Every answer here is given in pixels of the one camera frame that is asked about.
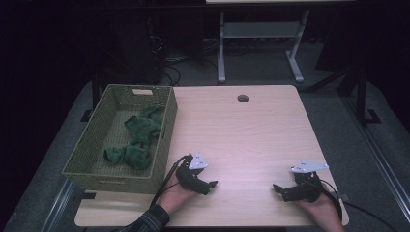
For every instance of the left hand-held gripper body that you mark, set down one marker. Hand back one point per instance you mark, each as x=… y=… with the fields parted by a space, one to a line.
x=190 y=170

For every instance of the green woven basket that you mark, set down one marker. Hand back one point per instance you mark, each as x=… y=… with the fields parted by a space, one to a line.
x=106 y=129

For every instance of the metal floor rail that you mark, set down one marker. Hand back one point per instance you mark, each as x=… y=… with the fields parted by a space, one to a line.
x=56 y=206
x=377 y=158

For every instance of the person's right hand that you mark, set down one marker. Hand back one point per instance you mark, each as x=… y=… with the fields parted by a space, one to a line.
x=322 y=214

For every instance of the grey metal desk frame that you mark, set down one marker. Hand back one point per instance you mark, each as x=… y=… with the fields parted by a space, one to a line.
x=261 y=30

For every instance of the dark stand with feet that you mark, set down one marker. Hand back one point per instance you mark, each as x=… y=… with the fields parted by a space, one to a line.
x=361 y=96

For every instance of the person's left hand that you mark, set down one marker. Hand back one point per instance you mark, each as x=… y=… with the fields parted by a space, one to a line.
x=174 y=196

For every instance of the green fleece pet garment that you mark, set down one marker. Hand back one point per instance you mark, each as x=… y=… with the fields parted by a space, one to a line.
x=141 y=129

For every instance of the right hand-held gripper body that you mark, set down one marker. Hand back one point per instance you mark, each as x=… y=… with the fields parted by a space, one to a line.
x=306 y=190

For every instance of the black table leg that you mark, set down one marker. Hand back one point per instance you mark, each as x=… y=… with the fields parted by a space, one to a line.
x=95 y=93

